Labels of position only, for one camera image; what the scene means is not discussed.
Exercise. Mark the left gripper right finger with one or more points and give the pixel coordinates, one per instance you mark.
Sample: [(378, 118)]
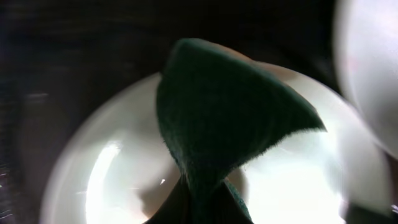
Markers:
[(232, 211)]

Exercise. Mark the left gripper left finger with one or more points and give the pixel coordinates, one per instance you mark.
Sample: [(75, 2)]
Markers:
[(177, 207)]

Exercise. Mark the light green plate top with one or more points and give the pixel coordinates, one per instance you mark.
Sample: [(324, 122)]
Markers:
[(116, 168)]

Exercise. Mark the light green plate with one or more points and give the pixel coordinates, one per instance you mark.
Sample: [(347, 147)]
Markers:
[(116, 168), (365, 52)]

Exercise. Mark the green yellow sponge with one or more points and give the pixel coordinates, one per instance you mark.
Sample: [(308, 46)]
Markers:
[(217, 111)]

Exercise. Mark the light green plate bottom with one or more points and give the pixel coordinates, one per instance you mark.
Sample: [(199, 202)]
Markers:
[(365, 52)]

